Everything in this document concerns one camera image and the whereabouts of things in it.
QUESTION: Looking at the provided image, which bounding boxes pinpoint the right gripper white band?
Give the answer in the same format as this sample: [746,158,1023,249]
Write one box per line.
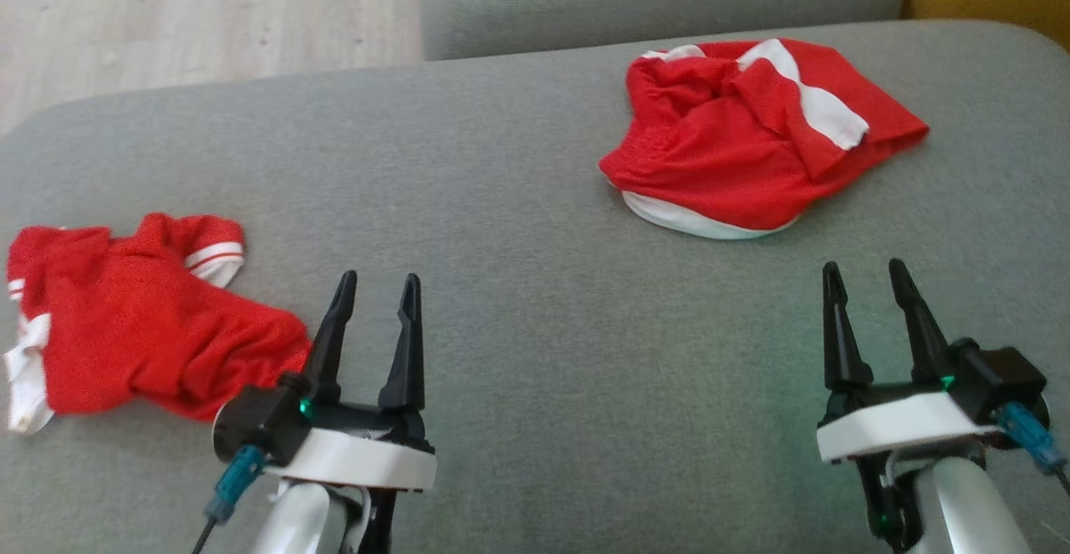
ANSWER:
[817,258,1000,465]

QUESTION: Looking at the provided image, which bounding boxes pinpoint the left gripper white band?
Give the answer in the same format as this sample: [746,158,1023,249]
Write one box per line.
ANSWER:
[267,270,437,492]

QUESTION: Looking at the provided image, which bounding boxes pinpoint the red white sports jersey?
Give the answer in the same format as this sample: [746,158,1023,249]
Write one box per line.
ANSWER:
[4,213,313,436]

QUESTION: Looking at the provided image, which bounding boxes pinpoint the red white sports shorts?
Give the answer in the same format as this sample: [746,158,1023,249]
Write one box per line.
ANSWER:
[599,38,930,241]

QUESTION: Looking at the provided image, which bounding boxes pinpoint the grey sofa seat cushion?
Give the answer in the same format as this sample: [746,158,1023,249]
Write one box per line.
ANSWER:
[0,19,1070,554]

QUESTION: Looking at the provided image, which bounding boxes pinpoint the left arm cable blue plug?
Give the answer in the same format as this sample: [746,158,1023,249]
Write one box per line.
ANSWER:
[191,444,270,554]

